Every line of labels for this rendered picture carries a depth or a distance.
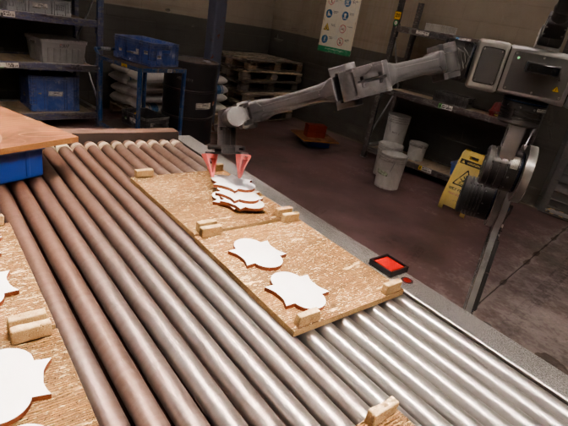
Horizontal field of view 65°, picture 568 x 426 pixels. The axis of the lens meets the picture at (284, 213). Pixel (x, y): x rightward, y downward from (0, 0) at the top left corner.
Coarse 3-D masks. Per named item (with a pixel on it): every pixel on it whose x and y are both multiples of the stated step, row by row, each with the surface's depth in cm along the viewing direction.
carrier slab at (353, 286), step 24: (216, 240) 115; (264, 240) 119; (288, 240) 122; (312, 240) 124; (240, 264) 106; (288, 264) 110; (312, 264) 112; (336, 264) 114; (360, 264) 116; (264, 288) 98; (336, 288) 104; (360, 288) 105; (288, 312) 92; (336, 312) 95
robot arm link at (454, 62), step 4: (452, 52) 131; (456, 52) 133; (460, 52) 134; (448, 56) 131; (452, 56) 131; (456, 56) 132; (460, 56) 134; (448, 60) 131; (452, 60) 132; (456, 60) 132; (460, 60) 135; (448, 64) 132; (452, 64) 132; (456, 64) 132; (460, 64) 135; (448, 68) 132; (452, 68) 132; (456, 68) 132; (460, 68) 136; (448, 72) 132
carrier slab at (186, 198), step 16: (160, 176) 148; (176, 176) 150; (192, 176) 153; (208, 176) 156; (144, 192) 136; (160, 192) 136; (176, 192) 138; (192, 192) 140; (208, 192) 143; (160, 208) 129; (176, 208) 128; (192, 208) 130; (208, 208) 132; (224, 208) 133; (272, 208) 140; (192, 224) 120; (224, 224) 124; (240, 224) 125; (256, 224) 129
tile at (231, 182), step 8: (216, 176) 145; (224, 176) 146; (232, 176) 148; (216, 184) 138; (224, 184) 139; (232, 184) 140; (240, 184) 142; (248, 184) 143; (232, 192) 137; (248, 192) 140
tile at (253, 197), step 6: (216, 192) 135; (222, 192) 136; (228, 192) 137; (240, 192) 139; (252, 192) 140; (258, 192) 141; (228, 198) 134; (234, 198) 134; (240, 198) 134; (246, 198) 135; (252, 198) 136; (258, 198) 137
